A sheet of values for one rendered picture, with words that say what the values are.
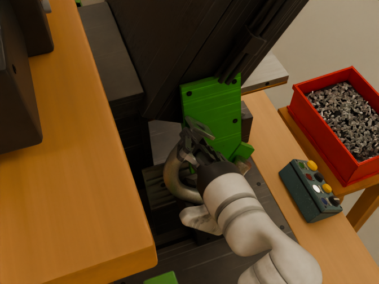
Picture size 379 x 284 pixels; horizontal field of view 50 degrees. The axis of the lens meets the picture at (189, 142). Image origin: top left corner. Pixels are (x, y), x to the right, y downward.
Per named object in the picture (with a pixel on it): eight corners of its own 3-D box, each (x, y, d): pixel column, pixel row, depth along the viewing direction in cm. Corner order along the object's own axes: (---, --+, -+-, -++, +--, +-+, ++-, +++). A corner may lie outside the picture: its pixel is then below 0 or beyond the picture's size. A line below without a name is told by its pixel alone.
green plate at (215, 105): (226, 136, 92) (223, 53, 78) (241, 158, 85) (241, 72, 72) (178, 150, 89) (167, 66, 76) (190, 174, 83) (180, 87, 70)
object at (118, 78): (127, 101, 118) (108, -1, 90) (158, 186, 101) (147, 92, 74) (64, 118, 114) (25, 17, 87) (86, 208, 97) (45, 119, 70)
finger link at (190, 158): (207, 164, 64) (208, 159, 66) (184, 146, 64) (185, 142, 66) (198, 174, 65) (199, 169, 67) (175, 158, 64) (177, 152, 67)
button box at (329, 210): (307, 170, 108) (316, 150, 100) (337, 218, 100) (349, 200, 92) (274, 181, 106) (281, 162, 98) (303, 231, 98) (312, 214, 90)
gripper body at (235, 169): (259, 185, 64) (234, 150, 71) (223, 168, 59) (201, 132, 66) (229, 216, 67) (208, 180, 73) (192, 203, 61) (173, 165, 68)
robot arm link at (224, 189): (175, 216, 63) (188, 247, 58) (220, 164, 60) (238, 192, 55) (215, 229, 68) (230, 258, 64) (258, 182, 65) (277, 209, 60)
